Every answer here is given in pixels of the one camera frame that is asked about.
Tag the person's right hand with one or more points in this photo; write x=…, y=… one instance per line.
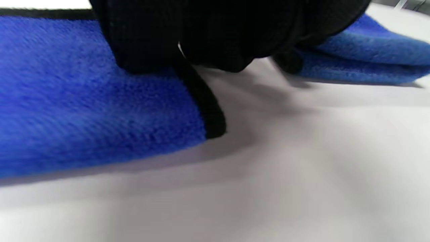
x=218, y=30

